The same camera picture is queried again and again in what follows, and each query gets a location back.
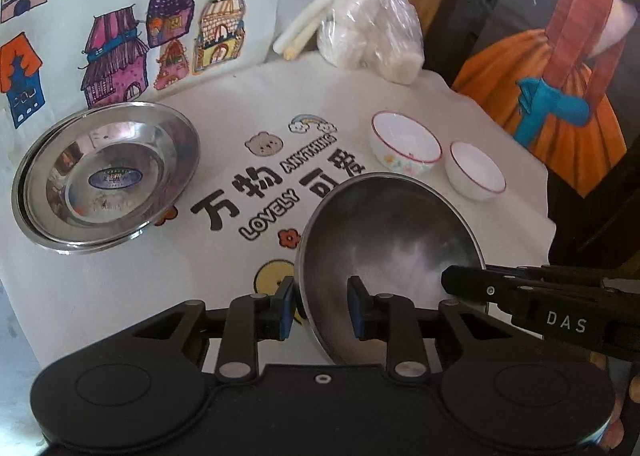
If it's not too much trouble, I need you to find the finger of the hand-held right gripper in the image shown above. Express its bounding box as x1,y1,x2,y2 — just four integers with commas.
440,263,608,353
482,263,618,288

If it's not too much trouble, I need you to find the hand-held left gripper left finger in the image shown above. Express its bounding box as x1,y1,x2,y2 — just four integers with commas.
132,276,296,383

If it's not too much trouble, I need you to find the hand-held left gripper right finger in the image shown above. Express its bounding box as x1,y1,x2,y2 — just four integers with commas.
347,275,506,382

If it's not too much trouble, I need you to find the stainless steel bowl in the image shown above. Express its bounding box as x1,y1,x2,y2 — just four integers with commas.
294,172,487,368

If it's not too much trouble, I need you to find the white red-rimmed ceramic bowl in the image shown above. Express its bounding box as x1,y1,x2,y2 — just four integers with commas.
446,140,507,201

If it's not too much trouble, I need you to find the white floral ceramic bowl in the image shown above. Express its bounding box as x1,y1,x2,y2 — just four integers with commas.
370,111,444,176

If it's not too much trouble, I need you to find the white printed table cloth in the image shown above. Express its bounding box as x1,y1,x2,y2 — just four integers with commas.
0,54,558,369

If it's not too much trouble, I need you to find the painting of orange dress figure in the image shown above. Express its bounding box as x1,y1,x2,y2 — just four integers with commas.
450,0,640,197

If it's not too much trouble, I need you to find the white stick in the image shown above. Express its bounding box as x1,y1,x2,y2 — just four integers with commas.
285,19,327,60
274,0,367,51

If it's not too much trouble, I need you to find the clear plastic bag of white lumps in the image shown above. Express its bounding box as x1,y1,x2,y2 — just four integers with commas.
317,0,426,85

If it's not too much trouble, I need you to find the coloured houses drawing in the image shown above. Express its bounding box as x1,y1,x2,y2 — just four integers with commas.
0,0,301,137

